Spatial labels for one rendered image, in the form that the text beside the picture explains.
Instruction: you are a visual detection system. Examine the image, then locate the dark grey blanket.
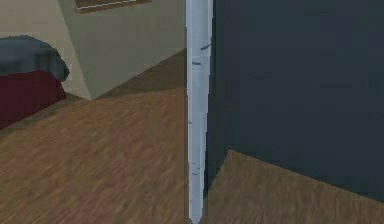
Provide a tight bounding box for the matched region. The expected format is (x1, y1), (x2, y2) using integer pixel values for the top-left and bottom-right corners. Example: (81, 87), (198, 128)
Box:
(0, 34), (71, 83)

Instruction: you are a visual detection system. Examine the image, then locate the brown framed picture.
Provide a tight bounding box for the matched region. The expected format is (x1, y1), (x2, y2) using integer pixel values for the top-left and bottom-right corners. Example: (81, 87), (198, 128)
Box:
(73, 0), (153, 15)

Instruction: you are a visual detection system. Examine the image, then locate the dark red bed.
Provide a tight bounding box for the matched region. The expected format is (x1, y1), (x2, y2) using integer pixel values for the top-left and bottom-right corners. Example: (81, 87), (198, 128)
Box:
(0, 69), (68, 131)

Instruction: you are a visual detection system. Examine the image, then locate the white room door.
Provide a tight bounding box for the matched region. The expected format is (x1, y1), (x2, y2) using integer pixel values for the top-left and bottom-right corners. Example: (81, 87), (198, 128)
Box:
(185, 0), (214, 224)

